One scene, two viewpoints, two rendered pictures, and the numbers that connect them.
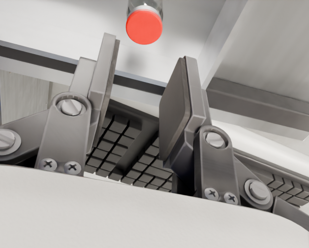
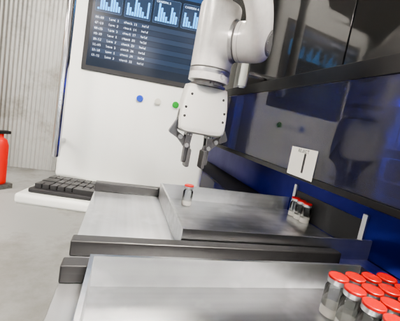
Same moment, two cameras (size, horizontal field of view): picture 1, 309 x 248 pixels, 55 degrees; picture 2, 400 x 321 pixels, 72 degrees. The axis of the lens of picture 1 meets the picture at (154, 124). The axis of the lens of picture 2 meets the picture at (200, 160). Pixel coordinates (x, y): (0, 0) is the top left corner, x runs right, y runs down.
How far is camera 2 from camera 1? 0.53 m
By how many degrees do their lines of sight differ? 48
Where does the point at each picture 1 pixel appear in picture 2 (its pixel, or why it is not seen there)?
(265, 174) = (78, 191)
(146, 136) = not seen: hidden behind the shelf
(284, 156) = (65, 200)
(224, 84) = (148, 192)
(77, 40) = (198, 197)
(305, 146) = not seen: outside the picture
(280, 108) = (126, 185)
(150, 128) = not seen: hidden behind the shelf
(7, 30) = (216, 194)
